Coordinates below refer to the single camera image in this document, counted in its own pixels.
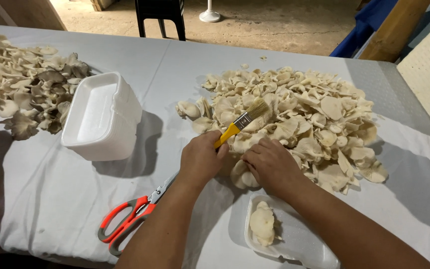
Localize person's right hand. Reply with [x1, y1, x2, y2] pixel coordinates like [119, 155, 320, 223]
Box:
[241, 137, 307, 199]

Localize person's left hand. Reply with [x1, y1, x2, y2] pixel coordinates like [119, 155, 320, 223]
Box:
[179, 130, 230, 188]

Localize white oyster mushroom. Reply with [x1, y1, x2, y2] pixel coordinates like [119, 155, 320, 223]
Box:
[230, 159, 261, 190]

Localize yellow handled paint brush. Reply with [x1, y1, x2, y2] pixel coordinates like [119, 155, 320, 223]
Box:
[214, 98, 274, 150]

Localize cleaned pale oyster mushroom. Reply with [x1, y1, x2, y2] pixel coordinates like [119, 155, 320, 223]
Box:
[249, 201, 277, 247]

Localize pile of white oyster mushrooms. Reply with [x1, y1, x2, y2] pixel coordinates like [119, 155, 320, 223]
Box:
[175, 66, 389, 196]

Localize single white foam tray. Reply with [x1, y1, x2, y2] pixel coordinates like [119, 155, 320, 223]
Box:
[244, 194, 341, 269]

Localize white round stand base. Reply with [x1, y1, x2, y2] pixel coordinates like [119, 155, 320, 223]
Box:
[199, 0, 221, 23]

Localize stack of white foam trays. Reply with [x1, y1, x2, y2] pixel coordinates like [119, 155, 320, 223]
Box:
[60, 72, 143, 162]

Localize black plastic chair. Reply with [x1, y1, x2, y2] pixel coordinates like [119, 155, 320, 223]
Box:
[134, 0, 187, 42]

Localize white table cloth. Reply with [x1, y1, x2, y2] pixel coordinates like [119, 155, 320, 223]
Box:
[0, 23, 430, 269]

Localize pile of grey oyster mushrooms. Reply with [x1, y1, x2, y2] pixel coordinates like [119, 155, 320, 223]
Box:
[0, 33, 93, 142]

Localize wooden board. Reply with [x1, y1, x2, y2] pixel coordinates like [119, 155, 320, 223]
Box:
[0, 0, 68, 32]

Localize red handled kitchen scissors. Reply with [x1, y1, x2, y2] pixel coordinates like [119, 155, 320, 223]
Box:
[97, 172, 180, 258]

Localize wooden post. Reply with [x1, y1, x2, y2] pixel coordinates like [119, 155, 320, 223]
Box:
[359, 0, 430, 63]

